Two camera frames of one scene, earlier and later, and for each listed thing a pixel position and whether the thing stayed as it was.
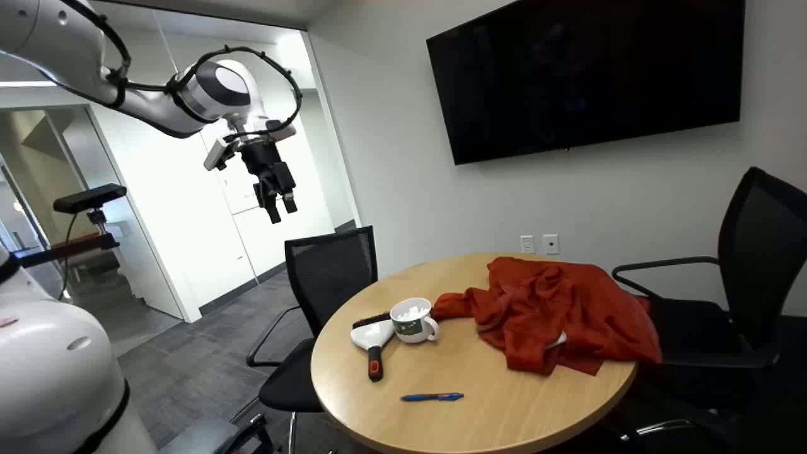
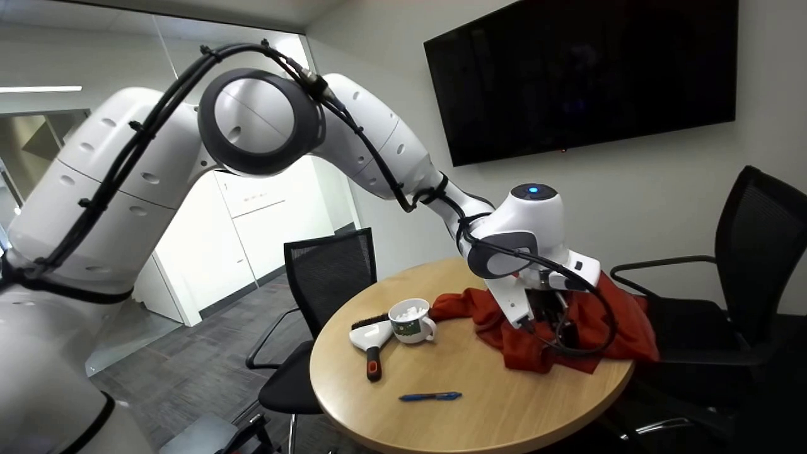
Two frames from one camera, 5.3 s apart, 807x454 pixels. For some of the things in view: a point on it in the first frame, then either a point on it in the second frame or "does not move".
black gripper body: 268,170 -> 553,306
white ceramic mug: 408,320 does not move
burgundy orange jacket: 558,317 does not move
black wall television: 556,74 does not move
